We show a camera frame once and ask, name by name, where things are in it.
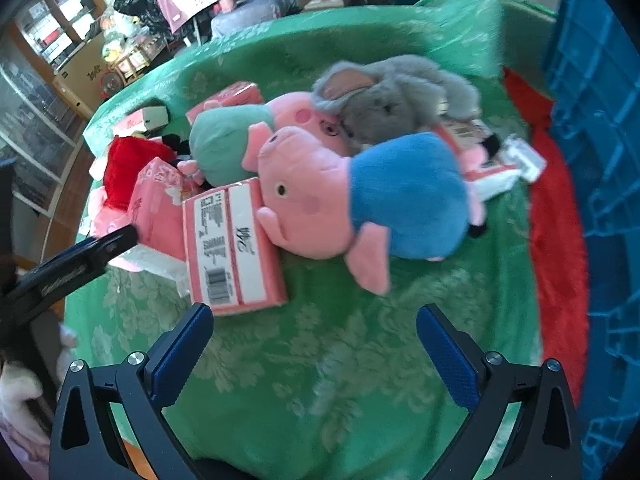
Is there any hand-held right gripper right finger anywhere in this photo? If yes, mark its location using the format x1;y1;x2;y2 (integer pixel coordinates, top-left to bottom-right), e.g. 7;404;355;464
416;304;585;480

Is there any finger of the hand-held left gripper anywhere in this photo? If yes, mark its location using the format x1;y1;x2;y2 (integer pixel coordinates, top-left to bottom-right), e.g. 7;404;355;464
75;225;139;267

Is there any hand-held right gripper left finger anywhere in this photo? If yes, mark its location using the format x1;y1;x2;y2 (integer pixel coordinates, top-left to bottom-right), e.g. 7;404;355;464
48;302;215;480

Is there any pig plush with red dress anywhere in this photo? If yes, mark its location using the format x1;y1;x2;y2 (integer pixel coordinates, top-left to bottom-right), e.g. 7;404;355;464
90;135;173;238

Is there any pig plush with blue shirt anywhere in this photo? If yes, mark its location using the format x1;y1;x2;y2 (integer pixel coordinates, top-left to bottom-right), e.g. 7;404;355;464
241;126;488;296

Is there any blue plastic crate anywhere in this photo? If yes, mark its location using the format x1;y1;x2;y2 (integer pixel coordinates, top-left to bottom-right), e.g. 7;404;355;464
542;0;640;480

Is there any green floral desktop cloth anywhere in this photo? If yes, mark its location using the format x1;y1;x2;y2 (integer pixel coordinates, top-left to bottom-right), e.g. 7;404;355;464
62;0;558;480

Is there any pink floral tissue pack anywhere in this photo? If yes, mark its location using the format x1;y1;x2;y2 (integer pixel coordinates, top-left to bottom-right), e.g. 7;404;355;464
112;156;221;281

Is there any person's pink white clothing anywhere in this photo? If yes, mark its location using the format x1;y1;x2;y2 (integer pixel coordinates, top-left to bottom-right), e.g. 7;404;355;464
0;325;66;480

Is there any pink tissue pack white label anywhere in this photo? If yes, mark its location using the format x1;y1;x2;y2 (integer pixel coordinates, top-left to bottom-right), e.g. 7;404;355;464
181;177;290;317

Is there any pink and white box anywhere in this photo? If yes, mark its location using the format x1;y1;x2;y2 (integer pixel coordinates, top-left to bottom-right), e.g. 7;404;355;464
122;106;168;136

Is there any glass sliding door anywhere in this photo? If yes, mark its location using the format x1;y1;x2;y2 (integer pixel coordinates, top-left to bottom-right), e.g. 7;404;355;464
0;50;83;216

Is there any pig plush with teal dress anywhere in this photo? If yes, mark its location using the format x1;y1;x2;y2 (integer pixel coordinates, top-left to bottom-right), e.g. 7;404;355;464
177;91;351;191

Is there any red plush blanket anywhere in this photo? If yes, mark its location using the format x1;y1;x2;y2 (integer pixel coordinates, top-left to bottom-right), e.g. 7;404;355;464
501;66;591;406

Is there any flat cardboard carton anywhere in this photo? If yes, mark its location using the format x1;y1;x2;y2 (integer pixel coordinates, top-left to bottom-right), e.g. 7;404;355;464
52;32;121;111

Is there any small white box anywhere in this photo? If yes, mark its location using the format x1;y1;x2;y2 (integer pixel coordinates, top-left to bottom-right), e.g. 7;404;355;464
500;133;547;183

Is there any wooden display cabinet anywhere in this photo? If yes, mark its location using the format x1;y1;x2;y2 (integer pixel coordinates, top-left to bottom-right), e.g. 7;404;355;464
12;0;108;76

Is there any black garbage bag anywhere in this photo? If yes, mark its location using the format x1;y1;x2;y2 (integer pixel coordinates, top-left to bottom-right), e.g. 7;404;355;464
112;0;166;36

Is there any grey mouse plush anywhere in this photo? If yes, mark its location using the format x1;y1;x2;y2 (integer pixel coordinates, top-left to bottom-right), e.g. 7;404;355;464
312;55;481;148

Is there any grey covered bedding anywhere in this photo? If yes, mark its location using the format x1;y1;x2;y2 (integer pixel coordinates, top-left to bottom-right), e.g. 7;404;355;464
210;0;306;36

